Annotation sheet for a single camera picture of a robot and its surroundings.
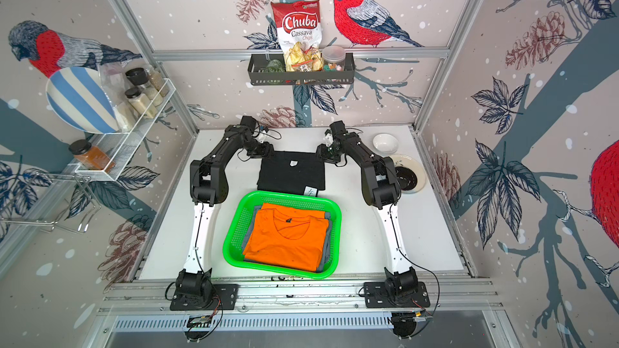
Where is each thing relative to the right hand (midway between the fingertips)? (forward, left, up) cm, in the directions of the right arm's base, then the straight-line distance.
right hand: (317, 157), depth 108 cm
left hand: (+2, +20, +2) cm, 20 cm away
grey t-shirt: (-41, -4, +2) cm, 42 cm away
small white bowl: (+8, -32, +2) cm, 33 cm away
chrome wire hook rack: (-42, +60, +26) cm, 78 cm away
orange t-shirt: (-37, +9, +3) cm, 39 cm away
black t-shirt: (-7, +11, -1) cm, 13 cm away
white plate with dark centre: (-11, -39, +3) cm, 41 cm away
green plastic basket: (-25, +1, +6) cm, 26 cm away
